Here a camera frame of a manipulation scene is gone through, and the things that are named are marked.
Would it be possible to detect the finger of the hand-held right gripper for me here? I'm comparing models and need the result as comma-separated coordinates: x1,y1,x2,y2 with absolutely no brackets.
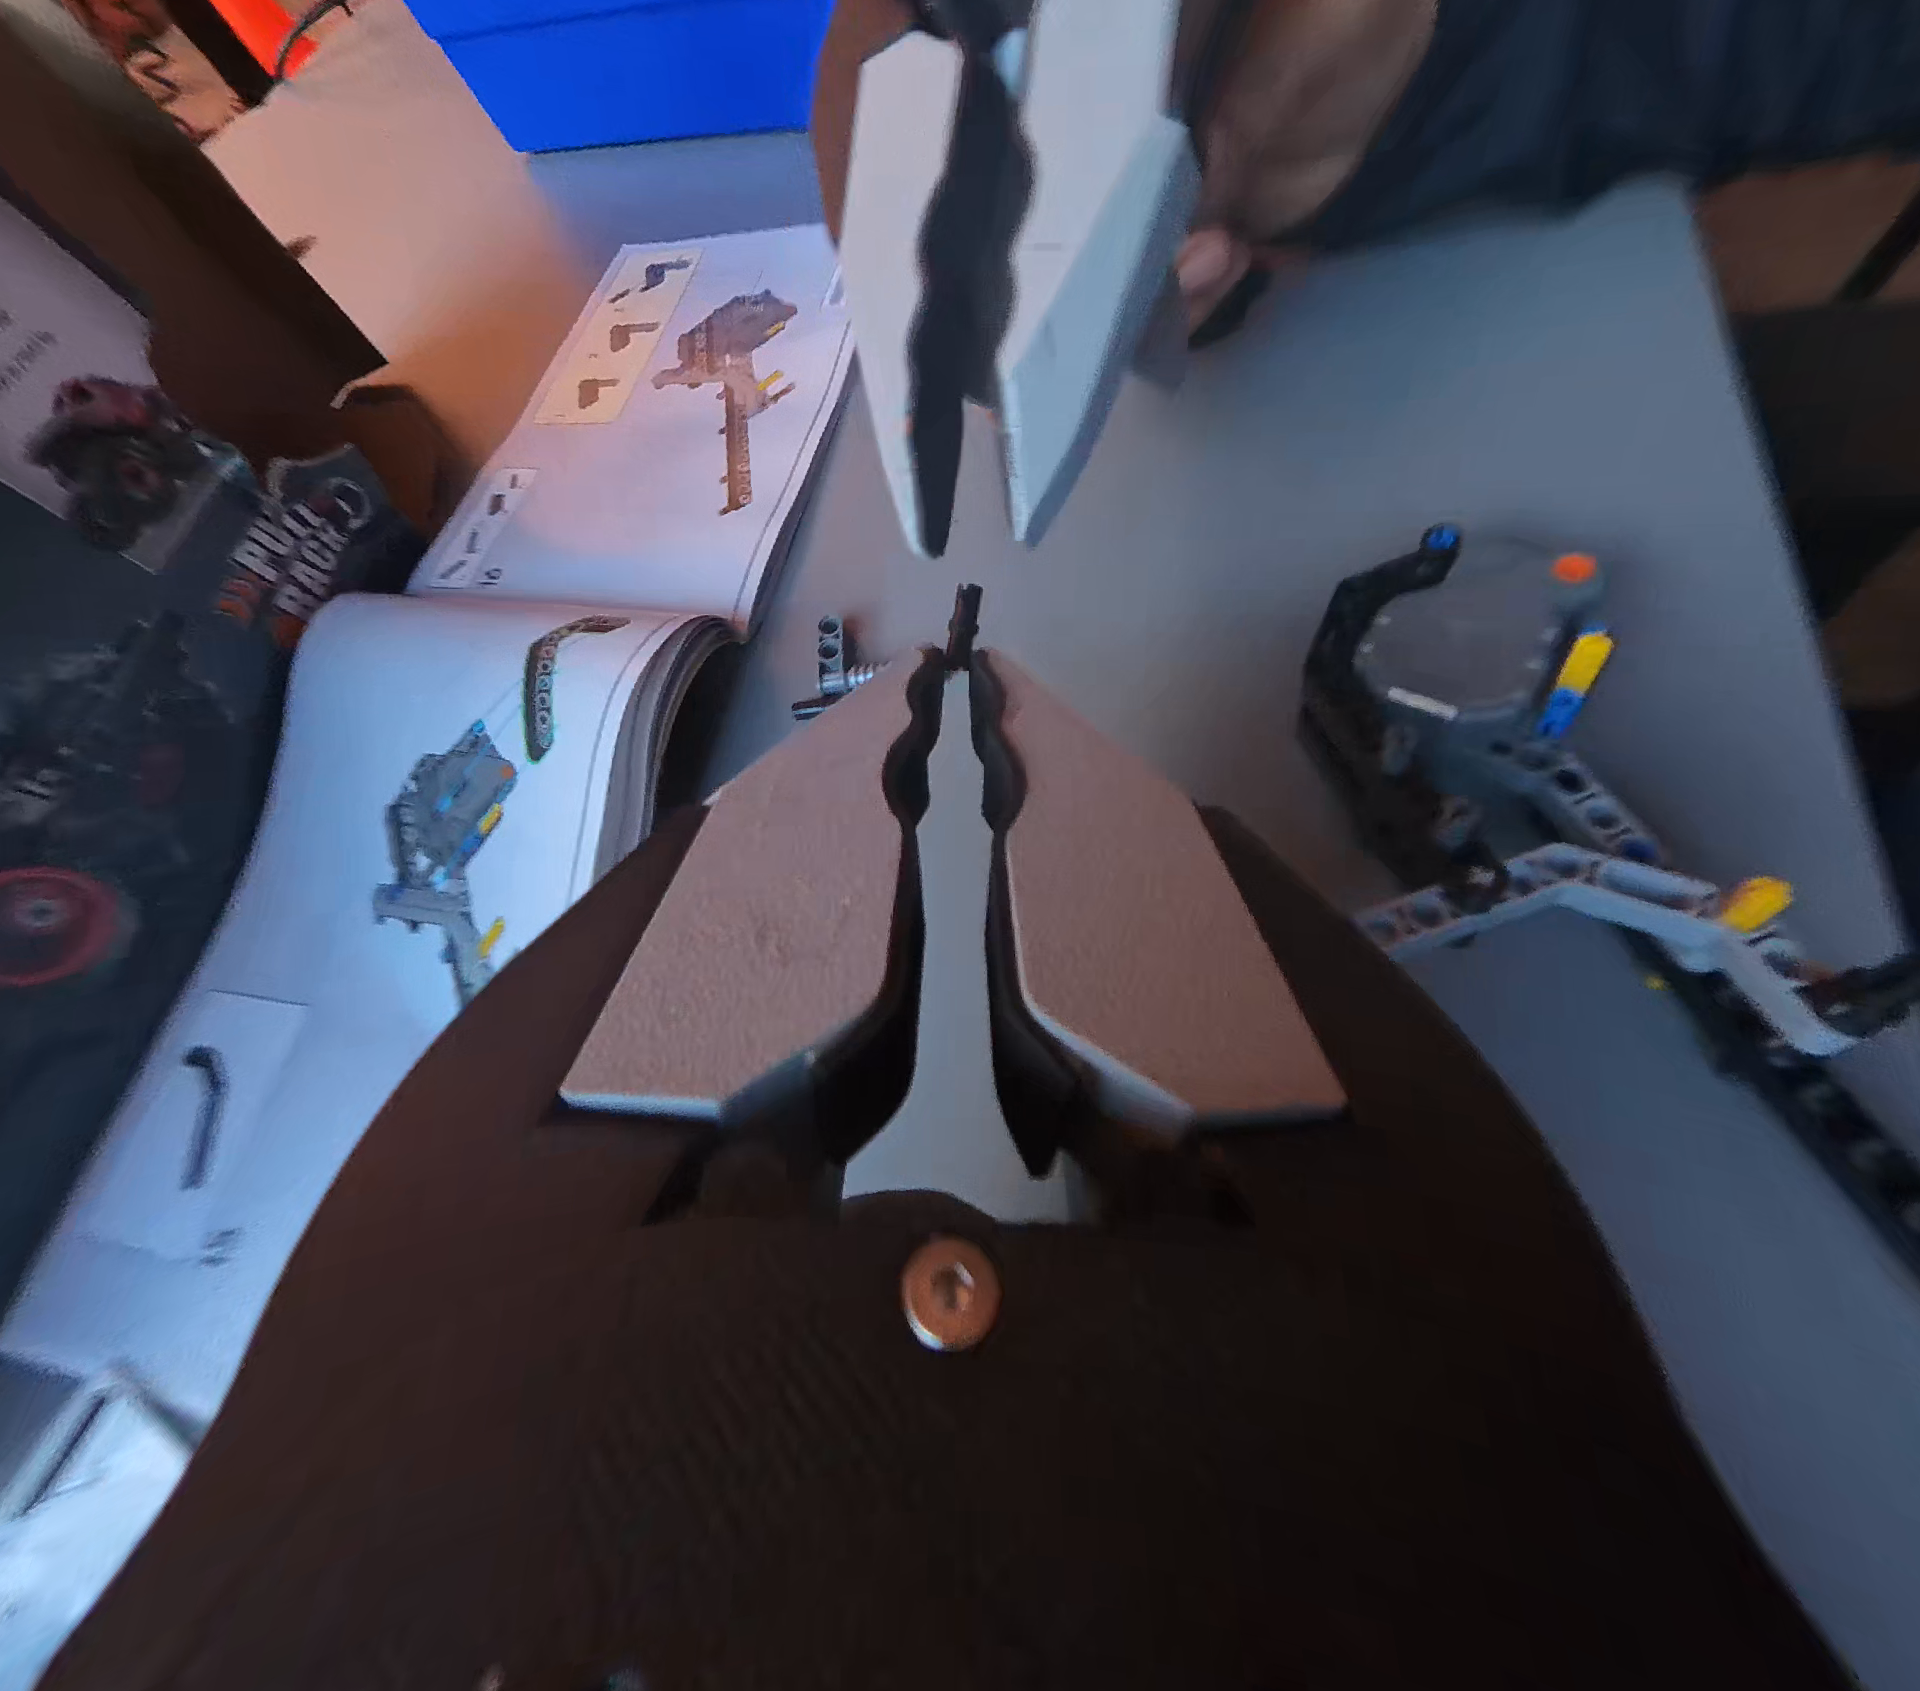
832,31,1039,563
989,0,1211,548

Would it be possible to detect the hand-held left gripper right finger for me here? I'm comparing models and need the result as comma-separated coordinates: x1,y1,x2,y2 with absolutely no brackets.
969,649,1352,1181

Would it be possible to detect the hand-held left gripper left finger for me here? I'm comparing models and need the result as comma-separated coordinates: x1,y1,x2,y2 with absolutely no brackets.
559,647,949,1204

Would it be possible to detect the partly built lego model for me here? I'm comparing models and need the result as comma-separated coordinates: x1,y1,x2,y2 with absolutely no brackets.
1299,522,1920,1273

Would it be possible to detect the open lego instruction booklet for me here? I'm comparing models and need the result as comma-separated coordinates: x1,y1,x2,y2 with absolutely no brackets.
0,236,864,1533

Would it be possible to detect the dark printed lego set box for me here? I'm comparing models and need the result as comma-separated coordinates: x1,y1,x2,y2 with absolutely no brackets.
0,204,425,1288

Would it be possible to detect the person's right hand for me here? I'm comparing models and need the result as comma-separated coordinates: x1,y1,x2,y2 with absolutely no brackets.
1179,0,1445,350

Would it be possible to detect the grey connector with threaded axle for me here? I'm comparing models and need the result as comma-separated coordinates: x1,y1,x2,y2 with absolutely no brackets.
789,614,904,727

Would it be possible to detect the brown cardboard box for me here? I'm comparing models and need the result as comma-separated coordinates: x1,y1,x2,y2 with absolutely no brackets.
0,0,469,554

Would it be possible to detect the person's dark trouser leg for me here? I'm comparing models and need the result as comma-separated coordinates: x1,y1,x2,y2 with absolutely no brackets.
1740,302,1920,735

